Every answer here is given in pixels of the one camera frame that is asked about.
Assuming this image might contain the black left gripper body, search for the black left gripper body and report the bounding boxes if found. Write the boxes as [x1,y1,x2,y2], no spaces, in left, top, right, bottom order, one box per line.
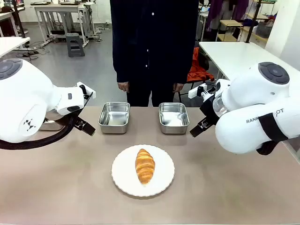
[67,92,94,118]

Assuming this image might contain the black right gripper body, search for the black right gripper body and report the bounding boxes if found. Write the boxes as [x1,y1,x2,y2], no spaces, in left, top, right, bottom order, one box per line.
[199,93,218,125]

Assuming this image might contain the golden brown croissant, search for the golden brown croissant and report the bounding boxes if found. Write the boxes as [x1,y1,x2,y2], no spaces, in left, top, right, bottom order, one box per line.
[135,148,156,188]

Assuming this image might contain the person's left forearm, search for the person's left forearm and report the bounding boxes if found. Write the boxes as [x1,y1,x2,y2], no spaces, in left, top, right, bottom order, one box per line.
[173,46,196,85]

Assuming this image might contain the person's right forearm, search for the person's right forearm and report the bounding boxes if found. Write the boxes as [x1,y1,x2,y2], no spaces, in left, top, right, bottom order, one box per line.
[112,46,130,83]

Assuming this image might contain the rectangular steel container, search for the rectangular steel container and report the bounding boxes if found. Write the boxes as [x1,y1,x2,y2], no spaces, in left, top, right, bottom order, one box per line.
[38,118,65,131]
[158,102,190,135]
[97,101,131,135]

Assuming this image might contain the person's right hand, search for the person's right hand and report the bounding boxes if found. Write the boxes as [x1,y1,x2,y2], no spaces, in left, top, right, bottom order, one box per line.
[117,81,130,92]

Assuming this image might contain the person's left hand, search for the person's left hand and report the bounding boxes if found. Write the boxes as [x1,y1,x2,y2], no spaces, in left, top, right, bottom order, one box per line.
[172,82,185,93]

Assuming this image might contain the orange cloth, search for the orange cloth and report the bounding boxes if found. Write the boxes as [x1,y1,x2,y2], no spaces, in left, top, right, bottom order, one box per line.
[187,46,215,83]

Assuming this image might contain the black chair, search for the black chair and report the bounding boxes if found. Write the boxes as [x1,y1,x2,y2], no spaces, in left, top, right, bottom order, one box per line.
[178,48,211,104]

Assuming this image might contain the white scalloped plate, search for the white scalloped plate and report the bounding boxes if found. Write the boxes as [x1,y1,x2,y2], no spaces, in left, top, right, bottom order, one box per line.
[111,144,176,197]

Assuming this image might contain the grey step stool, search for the grey step stool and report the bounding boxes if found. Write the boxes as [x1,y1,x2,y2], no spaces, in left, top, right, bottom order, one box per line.
[66,33,85,58]

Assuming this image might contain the person in dark shirt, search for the person in dark shirt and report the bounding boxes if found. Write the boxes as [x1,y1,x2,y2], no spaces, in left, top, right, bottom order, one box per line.
[109,0,200,108]

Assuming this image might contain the wooden shelf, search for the wooden shelf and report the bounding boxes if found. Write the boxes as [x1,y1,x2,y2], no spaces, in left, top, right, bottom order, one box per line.
[217,20,268,43]

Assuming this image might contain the small white table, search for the small white table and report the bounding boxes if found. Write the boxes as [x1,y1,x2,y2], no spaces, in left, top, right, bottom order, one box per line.
[0,37,31,58]

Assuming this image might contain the white-legged workbench table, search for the white-legged workbench table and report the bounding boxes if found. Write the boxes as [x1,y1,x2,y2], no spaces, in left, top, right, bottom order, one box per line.
[34,2,96,46]

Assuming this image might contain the grey basket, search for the grey basket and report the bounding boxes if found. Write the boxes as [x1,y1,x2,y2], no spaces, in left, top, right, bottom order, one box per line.
[256,22,274,39]

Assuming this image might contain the black stand pole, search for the black stand pole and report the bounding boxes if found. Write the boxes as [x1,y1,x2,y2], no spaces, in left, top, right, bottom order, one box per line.
[13,0,26,38]
[245,0,262,44]

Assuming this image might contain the purple hanging clothes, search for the purple hanging clothes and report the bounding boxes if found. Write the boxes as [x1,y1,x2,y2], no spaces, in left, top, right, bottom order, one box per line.
[206,0,249,31]

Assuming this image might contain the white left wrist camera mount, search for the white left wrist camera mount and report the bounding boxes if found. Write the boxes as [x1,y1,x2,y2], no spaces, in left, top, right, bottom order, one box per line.
[76,81,96,99]

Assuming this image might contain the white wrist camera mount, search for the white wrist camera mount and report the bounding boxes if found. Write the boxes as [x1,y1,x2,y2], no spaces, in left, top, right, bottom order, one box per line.
[76,81,96,99]
[188,83,216,98]

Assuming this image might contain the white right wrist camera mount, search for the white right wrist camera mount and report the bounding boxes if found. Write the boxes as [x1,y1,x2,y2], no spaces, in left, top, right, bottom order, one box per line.
[188,83,216,98]

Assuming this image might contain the black left arm cable sleeve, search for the black left arm cable sleeve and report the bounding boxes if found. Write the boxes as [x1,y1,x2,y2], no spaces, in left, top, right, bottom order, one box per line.
[0,114,75,150]

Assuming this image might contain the black arm cable sleeve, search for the black arm cable sleeve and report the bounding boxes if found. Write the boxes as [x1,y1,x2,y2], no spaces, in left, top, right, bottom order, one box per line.
[0,114,75,150]
[256,112,300,156]

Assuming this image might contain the black right arm cable sleeve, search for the black right arm cable sleeve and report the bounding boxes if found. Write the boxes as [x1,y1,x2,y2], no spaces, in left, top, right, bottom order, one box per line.
[256,112,300,156]

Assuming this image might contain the black floor cable bundle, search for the black floor cable bundle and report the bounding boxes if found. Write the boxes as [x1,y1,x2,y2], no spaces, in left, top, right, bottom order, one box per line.
[15,41,50,61]

